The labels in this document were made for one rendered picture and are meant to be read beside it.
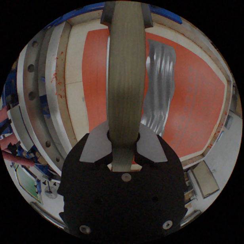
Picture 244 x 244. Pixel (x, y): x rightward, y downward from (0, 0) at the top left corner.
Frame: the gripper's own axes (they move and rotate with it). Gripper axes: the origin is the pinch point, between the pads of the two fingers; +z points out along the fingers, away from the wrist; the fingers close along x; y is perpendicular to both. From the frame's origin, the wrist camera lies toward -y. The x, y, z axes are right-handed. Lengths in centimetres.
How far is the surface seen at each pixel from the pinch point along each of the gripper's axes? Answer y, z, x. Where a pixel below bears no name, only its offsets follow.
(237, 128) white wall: 10, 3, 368
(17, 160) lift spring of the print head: 21, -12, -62
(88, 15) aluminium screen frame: -24.9, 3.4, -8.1
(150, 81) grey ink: -6.7, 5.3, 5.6
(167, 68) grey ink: -10.6, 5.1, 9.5
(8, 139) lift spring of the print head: 5, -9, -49
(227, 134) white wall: 53, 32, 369
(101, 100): -2.1, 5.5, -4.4
